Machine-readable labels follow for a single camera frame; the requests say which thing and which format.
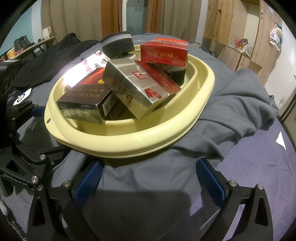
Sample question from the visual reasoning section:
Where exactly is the black cloth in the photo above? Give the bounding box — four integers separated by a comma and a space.
13, 33, 100, 87

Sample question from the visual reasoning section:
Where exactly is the yellow plastic basin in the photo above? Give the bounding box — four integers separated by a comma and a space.
44, 44, 215, 159

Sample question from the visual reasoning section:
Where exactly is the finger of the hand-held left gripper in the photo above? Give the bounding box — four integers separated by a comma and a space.
14, 144, 72, 172
5, 101, 47, 126

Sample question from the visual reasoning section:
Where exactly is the dark bag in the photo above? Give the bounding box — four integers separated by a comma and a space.
14, 35, 31, 50

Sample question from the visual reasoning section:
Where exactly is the dark brown cigarette carton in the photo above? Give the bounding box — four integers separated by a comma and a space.
56, 68, 118, 125

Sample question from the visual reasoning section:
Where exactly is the beige curtain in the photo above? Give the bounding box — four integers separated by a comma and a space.
42, 0, 208, 44

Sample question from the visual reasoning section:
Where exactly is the red and silver cigarette carton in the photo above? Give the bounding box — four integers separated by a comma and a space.
102, 59, 181, 120

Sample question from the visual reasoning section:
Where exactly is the grey blanket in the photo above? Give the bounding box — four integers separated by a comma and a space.
5, 35, 279, 241

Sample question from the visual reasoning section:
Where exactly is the white hanging bag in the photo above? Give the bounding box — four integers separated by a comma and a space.
269, 23, 284, 50

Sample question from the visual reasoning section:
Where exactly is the navy bedsheet with white triangles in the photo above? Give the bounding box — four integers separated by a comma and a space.
159, 113, 296, 241

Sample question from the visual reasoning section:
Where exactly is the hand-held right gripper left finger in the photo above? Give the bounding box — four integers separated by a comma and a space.
28, 159, 104, 241

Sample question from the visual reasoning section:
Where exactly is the wooden side desk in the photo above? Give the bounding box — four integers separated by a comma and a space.
5, 37, 55, 61

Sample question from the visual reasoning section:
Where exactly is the glass door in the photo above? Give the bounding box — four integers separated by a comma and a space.
126, 0, 147, 34

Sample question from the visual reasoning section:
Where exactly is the red cigarette pack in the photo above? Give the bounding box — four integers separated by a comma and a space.
105, 104, 126, 121

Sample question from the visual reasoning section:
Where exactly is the black grey foam disc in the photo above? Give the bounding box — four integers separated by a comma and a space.
100, 31, 135, 58
159, 61, 188, 86

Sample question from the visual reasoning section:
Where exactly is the wooden wardrobe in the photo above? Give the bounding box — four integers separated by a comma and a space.
203, 0, 292, 81

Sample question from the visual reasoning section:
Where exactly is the clutter on wardrobe shelf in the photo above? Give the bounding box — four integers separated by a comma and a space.
228, 38, 253, 56

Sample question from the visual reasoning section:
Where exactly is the red cigarette box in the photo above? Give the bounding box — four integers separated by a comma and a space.
140, 39, 188, 67

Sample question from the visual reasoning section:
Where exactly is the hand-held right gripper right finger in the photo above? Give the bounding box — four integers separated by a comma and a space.
196, 158, 273, 241

